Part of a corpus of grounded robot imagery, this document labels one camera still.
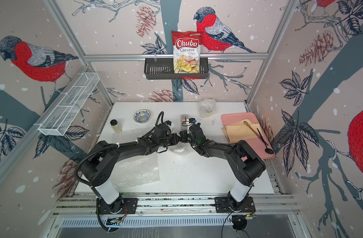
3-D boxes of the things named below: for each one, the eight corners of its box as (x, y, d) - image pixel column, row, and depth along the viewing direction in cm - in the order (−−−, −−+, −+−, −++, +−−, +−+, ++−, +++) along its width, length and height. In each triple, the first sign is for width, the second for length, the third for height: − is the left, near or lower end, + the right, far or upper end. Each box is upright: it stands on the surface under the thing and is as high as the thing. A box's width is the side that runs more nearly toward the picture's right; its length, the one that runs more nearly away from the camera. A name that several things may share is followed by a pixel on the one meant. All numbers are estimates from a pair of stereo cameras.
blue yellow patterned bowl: (134, 123, 110) (132, 119, 107) (137, 112, 117) (135, 109, 114) (148, 123, 110) (147, 119, 107) (150, 112, 117) (149, 109, 114)
